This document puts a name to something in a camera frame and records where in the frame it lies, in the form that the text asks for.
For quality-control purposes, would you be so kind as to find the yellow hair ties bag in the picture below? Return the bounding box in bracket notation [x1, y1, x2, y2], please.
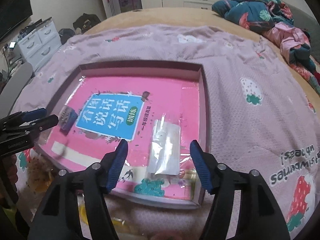
[77, 196, 141, 239]

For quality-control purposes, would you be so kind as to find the small blue hair comb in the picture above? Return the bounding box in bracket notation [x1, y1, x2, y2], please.
[58, 106, 78, 133]

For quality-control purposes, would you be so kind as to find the grey chair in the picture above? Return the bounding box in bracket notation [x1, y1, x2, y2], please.
[0, 63, 33, 118]

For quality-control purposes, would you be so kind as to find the white drawer cabinet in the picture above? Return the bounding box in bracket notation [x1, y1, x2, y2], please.
[14, 17, 62, 72]

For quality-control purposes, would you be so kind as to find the pink strawberry blanket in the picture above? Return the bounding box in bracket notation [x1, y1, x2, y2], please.
[13, 24, 319, 238]

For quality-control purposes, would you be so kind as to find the black bag on floor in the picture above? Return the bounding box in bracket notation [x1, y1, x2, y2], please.
[73, 13, 101, 34]

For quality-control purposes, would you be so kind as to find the clear bag earring card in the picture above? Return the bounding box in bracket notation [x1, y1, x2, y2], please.
[147, 115, 181, 176]

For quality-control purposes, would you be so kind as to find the pink book in plastic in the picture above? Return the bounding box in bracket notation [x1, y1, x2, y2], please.
[41, 76, 200, 200]

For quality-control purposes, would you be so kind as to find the tan bed sheet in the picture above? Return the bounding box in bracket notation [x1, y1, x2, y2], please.
[87, 8, 319, 112]

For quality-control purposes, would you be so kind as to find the grey padded headboard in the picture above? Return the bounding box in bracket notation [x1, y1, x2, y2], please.
[286, 3, 320, 62]

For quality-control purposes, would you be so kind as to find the teal floral quilt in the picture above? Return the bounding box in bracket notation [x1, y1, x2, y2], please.
[212, 0, 319, 93]

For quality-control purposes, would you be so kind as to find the black wall television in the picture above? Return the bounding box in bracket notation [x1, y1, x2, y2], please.
[0, 0, 33, 40]

